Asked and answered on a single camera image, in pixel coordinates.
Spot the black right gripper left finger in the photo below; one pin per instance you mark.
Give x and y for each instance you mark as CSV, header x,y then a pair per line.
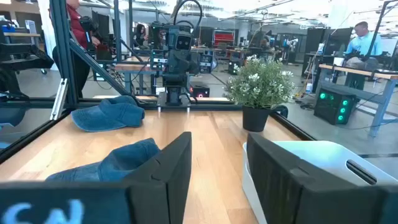
x,y
168,174

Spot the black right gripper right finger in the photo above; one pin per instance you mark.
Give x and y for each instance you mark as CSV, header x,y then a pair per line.
x,y
280,180

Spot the blue denim cap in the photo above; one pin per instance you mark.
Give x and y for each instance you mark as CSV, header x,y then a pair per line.
x,y
107,115
124,165

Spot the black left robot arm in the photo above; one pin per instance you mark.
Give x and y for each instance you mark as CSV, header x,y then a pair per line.
x,y
178,62

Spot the white plastic bin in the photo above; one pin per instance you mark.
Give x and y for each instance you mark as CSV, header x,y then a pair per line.
x,y
323,155

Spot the dark blue fabric piece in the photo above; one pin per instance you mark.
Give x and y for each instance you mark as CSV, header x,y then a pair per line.
x,y
281,111

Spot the black box with red light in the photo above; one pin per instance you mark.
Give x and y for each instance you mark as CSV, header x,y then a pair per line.
x,y
200,91

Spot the black computer with green lights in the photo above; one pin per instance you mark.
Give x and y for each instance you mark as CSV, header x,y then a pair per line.
x,y
334,105

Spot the potted plant with white flowers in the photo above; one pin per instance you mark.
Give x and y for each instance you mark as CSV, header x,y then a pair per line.
x,y
258,84

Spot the wooden workbench with blue legs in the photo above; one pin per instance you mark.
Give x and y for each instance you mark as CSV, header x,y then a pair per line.
x,y
382,93
133,68

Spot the person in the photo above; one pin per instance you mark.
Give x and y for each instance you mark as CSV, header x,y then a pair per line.
x,y
140,35
363,43
76,28

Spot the red tool cabinet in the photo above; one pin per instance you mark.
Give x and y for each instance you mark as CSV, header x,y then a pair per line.
x,y
224,38

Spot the black monitor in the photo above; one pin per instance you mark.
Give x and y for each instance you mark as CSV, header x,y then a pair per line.
x,y
337,40

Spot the white metal bracket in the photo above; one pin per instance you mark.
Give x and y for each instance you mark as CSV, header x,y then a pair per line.
x,y
59,99

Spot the dark metal cell frame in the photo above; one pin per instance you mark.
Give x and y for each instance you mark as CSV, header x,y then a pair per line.
x,y
63,46

